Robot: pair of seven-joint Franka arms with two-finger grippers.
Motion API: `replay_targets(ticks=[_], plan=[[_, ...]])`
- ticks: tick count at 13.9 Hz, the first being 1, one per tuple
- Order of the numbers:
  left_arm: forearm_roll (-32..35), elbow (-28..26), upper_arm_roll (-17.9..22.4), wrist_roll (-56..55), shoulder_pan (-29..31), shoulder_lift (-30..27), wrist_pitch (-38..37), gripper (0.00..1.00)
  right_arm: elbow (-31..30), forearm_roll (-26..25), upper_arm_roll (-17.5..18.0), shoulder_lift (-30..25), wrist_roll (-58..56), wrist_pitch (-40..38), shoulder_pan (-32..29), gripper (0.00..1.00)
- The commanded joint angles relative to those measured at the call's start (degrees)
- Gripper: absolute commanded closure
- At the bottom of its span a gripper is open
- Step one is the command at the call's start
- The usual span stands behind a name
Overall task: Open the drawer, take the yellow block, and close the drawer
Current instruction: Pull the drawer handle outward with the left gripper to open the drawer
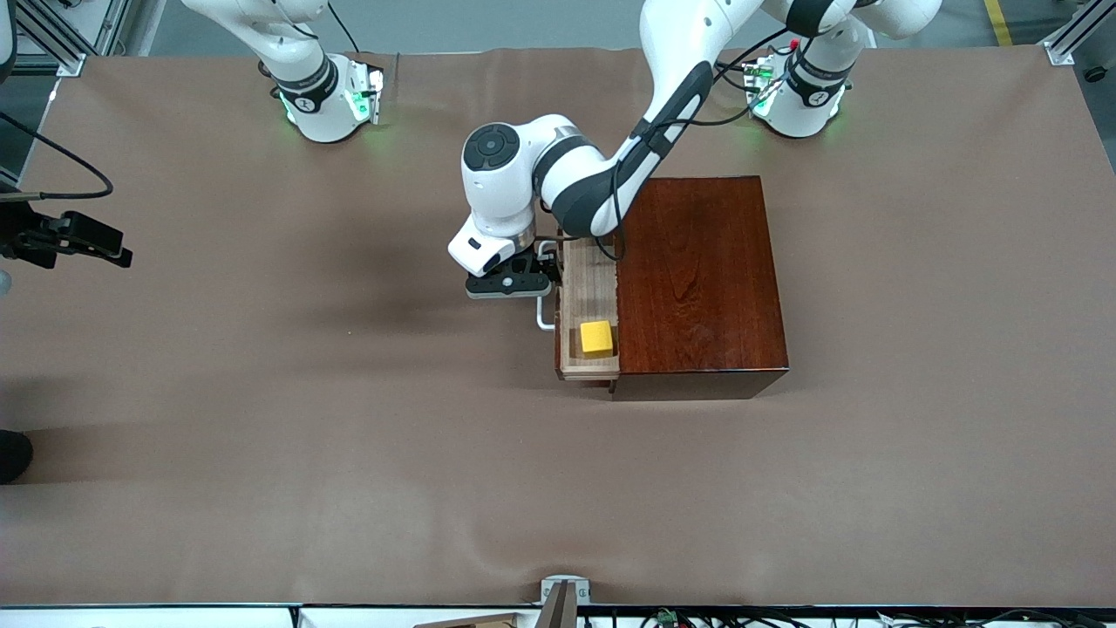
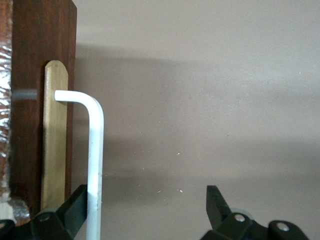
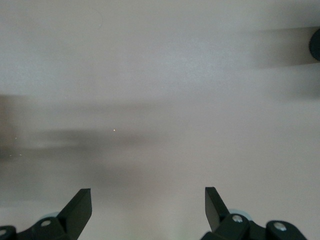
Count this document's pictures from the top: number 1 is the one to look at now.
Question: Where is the light wood drawer white handle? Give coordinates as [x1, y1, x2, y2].
[534, 235, 623, 383]

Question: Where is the dark red wooden cabinet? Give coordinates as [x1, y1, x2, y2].
[608, 177, 791, 401]

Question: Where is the brown table cloth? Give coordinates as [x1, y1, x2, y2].
[0, 45, 1116, 609]

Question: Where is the light wooden plank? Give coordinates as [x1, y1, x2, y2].
[412, 612, 526, 628]

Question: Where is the yellow floor tape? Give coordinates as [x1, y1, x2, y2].
[983, 0, 1017, 48]

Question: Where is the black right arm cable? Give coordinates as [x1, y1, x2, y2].
[0, 111, 115, 201]

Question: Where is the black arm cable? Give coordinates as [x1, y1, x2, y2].
[0, 111, 115, 201]
[608, 24, 816, 263]

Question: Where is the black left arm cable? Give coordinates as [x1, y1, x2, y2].
[608, 24, 816, 263]

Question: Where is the aluminium profile frame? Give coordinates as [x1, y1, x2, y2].
[1039, 0, 1116, 67]
[16, 0, 133, 79]

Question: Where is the black base cable bundle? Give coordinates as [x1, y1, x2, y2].
[717, 51, 763, 95]

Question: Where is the thin black base cable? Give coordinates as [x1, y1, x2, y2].
[326, 0, 362, 55]

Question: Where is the metal clamp bracket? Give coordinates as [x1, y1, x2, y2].
[540, 575, 591, 628]

